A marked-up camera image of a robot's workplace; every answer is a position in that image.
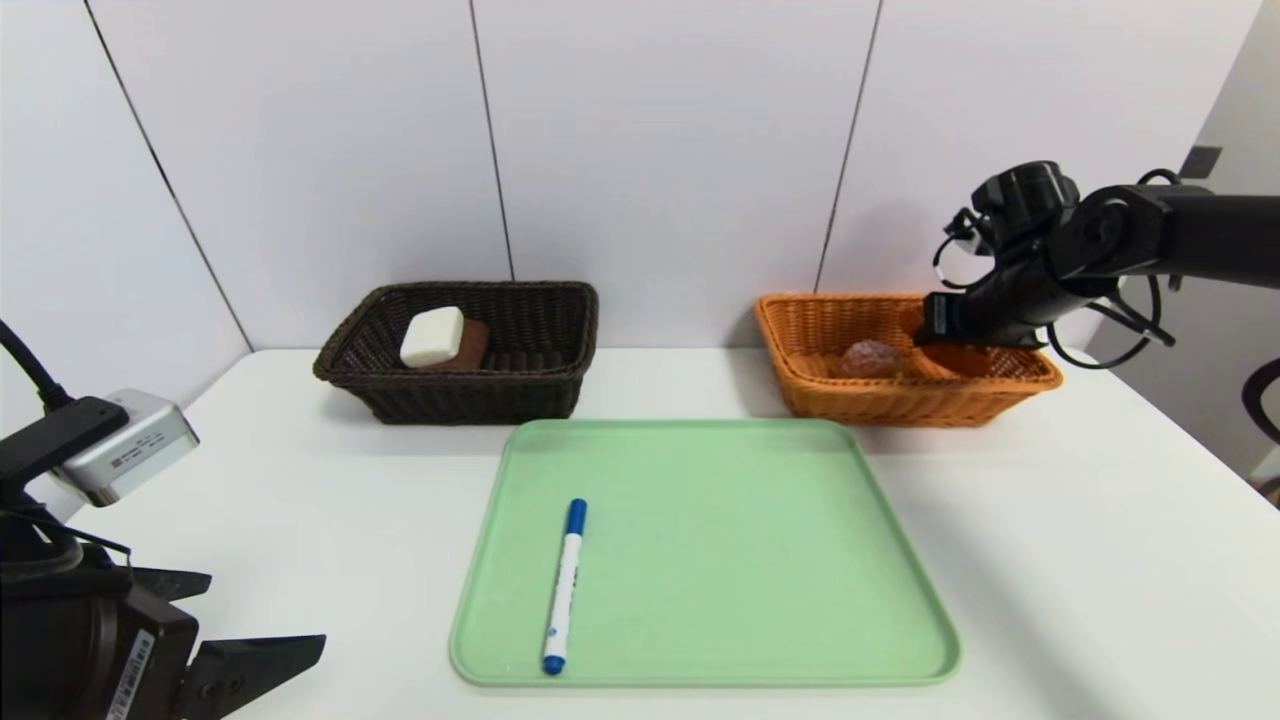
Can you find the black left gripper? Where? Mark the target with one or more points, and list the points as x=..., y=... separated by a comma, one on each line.
x=140, y=672

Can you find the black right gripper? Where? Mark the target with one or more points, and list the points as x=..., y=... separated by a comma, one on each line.
x=940, y=318

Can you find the orange fruit tart boat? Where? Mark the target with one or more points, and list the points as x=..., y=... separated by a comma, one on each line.
x=962, y=358

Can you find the pink brown cream puff bun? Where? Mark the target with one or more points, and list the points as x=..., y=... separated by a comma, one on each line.
x=870, y=358

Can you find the blue and white marker pen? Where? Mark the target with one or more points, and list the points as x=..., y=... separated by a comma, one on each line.
x=565, y=590

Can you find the white soap bar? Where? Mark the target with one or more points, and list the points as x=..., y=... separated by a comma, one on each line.
x=433, y=337

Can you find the brown towel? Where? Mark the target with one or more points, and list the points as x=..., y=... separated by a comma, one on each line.
x=473, y=345

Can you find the orange wicker basket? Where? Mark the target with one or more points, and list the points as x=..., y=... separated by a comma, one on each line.
x=860, y=400

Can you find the dark brown wicker basket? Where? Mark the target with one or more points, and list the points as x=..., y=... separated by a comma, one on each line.
x=500, y=395

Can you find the light green plastic tray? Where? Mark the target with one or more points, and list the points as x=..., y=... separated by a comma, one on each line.
x=700, y=560

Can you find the dark grey wall plate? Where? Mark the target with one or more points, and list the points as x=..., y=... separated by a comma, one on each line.
x=1200, y=162

